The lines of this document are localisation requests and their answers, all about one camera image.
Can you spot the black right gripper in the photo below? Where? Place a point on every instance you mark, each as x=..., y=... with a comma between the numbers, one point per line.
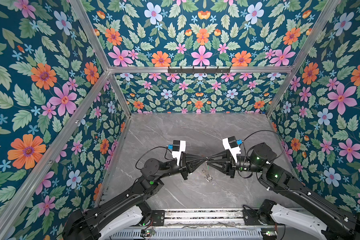
x=229, y=166

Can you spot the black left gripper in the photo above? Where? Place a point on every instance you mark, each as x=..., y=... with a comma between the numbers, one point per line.
x=189, y=162

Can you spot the metal keyring with red handle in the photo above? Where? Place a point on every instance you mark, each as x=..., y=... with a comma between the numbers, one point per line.
x=206, y=167

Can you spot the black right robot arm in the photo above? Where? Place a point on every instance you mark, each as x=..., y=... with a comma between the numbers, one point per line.
x=324, y=221

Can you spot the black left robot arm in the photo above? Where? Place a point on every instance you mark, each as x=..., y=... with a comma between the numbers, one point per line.
x=130, y=207

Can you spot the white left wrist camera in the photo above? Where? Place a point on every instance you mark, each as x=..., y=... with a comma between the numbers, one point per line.
x=177, y=148

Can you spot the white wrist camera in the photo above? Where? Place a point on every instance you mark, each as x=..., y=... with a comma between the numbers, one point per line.
x=233, y=147
x=177, y=148

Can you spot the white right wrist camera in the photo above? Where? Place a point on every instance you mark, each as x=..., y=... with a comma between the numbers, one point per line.
x=233, y=147

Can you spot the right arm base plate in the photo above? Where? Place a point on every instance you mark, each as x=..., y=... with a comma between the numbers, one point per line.
x=253, y=217

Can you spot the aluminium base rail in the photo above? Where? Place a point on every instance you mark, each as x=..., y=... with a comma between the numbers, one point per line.
x=206, y=224

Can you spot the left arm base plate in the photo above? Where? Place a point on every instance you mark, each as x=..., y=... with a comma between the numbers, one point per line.
x=157, y=219

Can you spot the black wall hook rail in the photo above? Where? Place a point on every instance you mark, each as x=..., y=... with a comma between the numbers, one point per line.
x=198, y=70

